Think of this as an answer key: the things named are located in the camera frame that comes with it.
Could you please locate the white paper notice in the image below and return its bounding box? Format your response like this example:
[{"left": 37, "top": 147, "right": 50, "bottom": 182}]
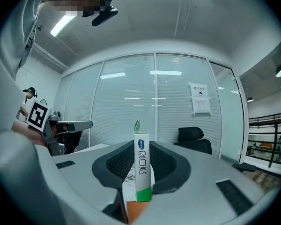
[
  {"left": 191, "top": 97, "right": 212, "bottom": 116},
  {"left": 189, "top": 82, "right": 208, "bottom": 98}
]

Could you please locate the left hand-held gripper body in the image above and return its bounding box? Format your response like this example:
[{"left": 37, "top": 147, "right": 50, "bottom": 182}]
[{"left": 25, "top": 99, "right": 67, "bottom": 156}]

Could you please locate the black head-worn camera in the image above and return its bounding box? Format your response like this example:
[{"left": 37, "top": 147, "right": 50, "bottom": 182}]
[{"left": 91, "top": 0, "right": 119, "bottom": 27}]

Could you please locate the long ceiling light panel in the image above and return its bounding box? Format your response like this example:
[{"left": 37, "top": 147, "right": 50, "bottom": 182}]
[{"left": 50, "top": 14, "right": 77, "bottom": 38}]

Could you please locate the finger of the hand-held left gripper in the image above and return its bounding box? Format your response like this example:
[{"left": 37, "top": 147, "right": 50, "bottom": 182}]
[{"left": 59, "top": 120, "right": 93, "bottom": 133}]

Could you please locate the black metal railing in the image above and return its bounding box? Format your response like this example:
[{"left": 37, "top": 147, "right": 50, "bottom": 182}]
[{"left": 247, "top": 111, "right": 281, "bottom": 169}]

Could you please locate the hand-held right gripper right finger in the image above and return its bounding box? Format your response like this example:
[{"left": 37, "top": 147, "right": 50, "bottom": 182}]
[{"left": 149, "top": 140, "right": 192, "bottom": 195}]

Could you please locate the black office chair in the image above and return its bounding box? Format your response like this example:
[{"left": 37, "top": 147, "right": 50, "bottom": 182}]
[{"left": 172, "top": 126, "right": 257, "bottom": 173}]

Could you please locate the frosted glass partition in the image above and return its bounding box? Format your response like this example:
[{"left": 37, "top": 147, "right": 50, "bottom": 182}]
[{"left": 53, "top": 52, "right": 249, "bottom": 164}]

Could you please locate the white container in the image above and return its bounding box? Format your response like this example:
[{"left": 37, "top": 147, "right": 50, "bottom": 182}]
[{"left": 121, "top": 162, "right": 155, "bottom": 203}]

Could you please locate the small white green package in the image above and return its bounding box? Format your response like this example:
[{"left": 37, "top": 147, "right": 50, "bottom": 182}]
[{"left": 133, "top": 119, "right": 153, "bottom": 203}]

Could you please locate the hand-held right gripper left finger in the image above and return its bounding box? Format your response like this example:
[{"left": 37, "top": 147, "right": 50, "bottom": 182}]
[{"left": 91, "top": 140, "right": 135, "bottom": 222}]

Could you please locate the person's left forearm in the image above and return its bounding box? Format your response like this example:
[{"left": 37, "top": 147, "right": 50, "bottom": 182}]
[{"left": 12, "top": 120, "right": 48, "bottom": 148}]

